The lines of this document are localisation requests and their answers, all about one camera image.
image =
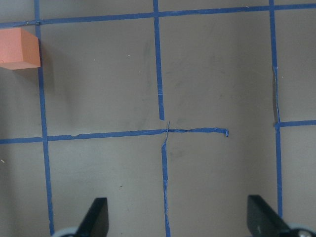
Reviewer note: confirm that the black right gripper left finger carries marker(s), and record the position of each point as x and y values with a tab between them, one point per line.
94	224

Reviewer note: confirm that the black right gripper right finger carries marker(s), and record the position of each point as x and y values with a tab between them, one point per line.
263	221

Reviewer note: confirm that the orange foam cube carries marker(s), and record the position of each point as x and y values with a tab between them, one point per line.
19	49

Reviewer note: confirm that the brown paper table mat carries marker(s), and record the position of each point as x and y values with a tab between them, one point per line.
174	110

